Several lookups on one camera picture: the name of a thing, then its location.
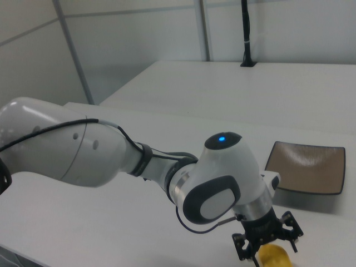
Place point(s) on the yellow potato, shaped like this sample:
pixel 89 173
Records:
pixel 275 256

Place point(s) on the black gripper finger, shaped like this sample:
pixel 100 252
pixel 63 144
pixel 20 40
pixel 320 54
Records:
pixel 244 247
pixel 293 231

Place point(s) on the black camera pole with base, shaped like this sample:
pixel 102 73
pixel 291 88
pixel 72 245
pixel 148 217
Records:
pixel 246 33

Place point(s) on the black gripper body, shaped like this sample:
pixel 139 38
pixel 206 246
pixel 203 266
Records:
pixel 261 226

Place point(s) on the grey metal partition post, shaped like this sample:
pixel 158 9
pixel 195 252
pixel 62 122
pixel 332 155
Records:
pixel 73 53
pixel 204 27

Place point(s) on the brown square ceramic plate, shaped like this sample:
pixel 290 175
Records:
pixel 306 169

